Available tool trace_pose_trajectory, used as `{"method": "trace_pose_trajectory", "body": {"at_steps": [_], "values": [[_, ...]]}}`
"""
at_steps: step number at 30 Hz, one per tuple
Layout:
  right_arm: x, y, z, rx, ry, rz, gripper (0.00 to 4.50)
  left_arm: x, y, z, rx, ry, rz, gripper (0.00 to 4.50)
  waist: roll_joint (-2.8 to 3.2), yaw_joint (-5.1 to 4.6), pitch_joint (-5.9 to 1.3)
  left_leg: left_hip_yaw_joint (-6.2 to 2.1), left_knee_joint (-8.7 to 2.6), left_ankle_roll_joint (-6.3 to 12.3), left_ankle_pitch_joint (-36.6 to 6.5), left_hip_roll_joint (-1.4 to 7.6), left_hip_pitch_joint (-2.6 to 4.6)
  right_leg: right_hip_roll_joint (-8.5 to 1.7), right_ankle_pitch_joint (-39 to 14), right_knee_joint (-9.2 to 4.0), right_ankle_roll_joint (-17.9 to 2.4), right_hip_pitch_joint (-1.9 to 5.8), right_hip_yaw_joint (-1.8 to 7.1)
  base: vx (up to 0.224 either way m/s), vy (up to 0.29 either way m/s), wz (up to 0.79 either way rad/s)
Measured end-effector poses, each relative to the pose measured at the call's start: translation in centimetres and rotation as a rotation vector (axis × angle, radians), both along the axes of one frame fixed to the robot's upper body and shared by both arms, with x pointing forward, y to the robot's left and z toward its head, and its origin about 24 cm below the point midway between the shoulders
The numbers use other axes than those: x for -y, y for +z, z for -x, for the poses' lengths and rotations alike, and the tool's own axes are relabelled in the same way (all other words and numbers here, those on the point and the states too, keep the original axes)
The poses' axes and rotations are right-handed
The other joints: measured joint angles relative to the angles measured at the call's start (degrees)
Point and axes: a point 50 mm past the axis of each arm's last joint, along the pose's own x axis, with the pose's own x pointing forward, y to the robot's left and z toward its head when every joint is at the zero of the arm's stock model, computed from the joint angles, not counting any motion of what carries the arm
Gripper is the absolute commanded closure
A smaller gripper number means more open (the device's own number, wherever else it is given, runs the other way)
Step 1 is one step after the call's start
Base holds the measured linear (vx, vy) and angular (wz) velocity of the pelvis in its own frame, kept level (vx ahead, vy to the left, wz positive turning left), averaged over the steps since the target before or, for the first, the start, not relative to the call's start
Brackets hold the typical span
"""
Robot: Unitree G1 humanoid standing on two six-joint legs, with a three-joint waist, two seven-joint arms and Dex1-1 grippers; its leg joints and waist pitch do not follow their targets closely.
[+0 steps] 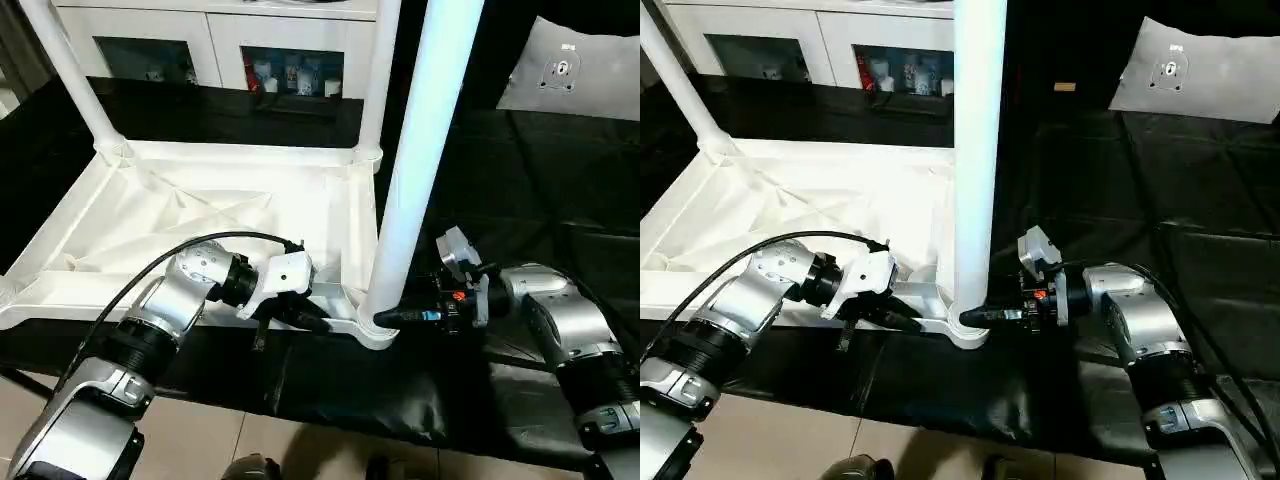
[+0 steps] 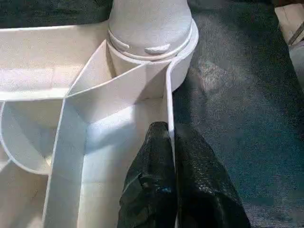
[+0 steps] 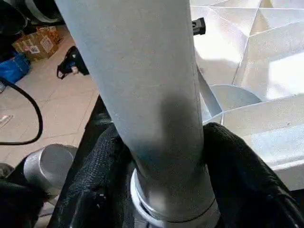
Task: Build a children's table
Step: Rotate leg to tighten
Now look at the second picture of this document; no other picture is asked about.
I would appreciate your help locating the white plastic table top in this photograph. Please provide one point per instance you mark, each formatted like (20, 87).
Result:
(47, 52)

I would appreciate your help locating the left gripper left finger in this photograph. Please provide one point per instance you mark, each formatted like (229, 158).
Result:
(149, 190)

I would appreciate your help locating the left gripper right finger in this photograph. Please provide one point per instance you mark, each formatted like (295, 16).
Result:
(204, 190)

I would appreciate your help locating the white plastic table leg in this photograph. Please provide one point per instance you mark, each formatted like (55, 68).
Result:
(149, 23)

